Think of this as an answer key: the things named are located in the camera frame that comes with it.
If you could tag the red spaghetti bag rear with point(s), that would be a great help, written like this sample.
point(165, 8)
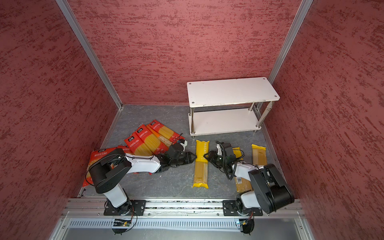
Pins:
point(164, 131)

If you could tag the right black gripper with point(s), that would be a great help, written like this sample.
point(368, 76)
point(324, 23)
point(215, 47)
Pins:
point(212, 156)

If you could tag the small red macaroni bag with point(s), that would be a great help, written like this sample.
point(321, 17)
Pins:
point(126, 149)

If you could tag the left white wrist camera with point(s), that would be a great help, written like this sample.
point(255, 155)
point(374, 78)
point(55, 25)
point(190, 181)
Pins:
point(182, 142)

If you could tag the left aluminium corner post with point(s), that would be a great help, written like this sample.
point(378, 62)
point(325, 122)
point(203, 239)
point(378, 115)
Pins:
point(82, 38)

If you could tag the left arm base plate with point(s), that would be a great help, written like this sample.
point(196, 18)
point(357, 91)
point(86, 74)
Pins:
point(130, 208)

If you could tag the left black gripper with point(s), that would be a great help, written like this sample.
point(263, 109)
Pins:
point(188, 157)

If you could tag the right circuit board with wires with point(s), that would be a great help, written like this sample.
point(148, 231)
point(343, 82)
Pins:
point(246, 226)

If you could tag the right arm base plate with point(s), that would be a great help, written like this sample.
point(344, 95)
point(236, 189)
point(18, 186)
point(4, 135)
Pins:
point(237, 208)

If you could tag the orange pasta bag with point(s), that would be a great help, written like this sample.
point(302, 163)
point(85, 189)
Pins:
point(163, 139)

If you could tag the red spaghetti bag middle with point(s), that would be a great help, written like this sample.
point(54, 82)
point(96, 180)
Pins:
point(151, 140)

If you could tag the yellow spaghetti bag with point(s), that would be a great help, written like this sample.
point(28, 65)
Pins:
point(201, 165)
point(259, 155)
point(242, 185)

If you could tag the white two-tier shelf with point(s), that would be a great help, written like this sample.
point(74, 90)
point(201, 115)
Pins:
point(229, 106)

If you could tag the red spaghetti bag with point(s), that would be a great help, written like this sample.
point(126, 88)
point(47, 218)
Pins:
point(164, 131)
point(137, 146)
point(151, 140)

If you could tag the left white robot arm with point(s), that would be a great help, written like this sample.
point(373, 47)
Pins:
point(107, 172)

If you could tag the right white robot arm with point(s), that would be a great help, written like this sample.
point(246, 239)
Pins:
point(270, 191)

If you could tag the red spaghetti bag front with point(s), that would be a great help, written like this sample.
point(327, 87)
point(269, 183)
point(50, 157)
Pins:
point(137, 146)

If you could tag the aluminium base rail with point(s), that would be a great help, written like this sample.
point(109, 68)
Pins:
point(93, 207)

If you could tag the right aluminium corner post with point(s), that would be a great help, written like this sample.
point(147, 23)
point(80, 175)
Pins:
point(291, 35)

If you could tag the aluminium corner post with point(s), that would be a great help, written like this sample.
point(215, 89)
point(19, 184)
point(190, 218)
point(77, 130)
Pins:
point(82, 38)
point(291, 35)

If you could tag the left circuit board with wires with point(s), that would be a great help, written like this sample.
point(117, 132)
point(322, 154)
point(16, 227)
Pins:
point(121, 226)

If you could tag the large red macaroni bag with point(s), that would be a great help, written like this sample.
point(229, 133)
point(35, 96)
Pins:
point(95, 156)

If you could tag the circuit board with wires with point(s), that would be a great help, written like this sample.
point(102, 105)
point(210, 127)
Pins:
point(121, 226)
point(246, 226)

